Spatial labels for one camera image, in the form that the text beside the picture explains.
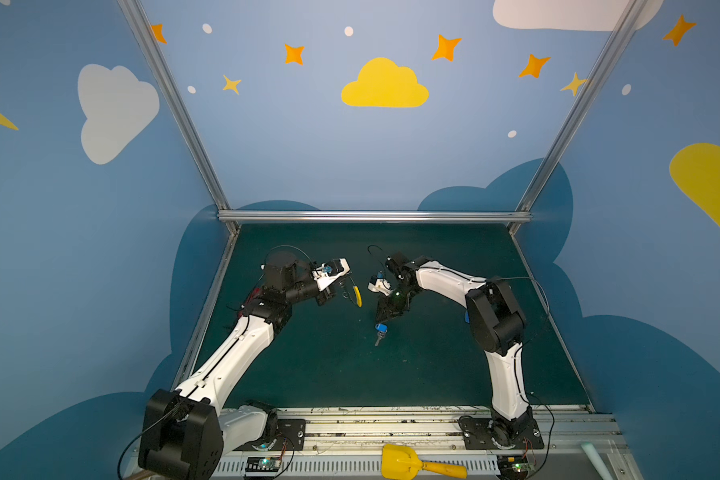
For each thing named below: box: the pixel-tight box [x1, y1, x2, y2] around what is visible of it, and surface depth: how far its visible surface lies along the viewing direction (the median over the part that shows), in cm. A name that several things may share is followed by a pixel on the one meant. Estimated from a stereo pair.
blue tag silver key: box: [374, 323, 388, 347], surface depth 94 cm
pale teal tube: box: [581, 442, 614, 480], surface depth 71 cm
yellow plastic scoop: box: [381, 444, 468, 480], surface depth 71 cm
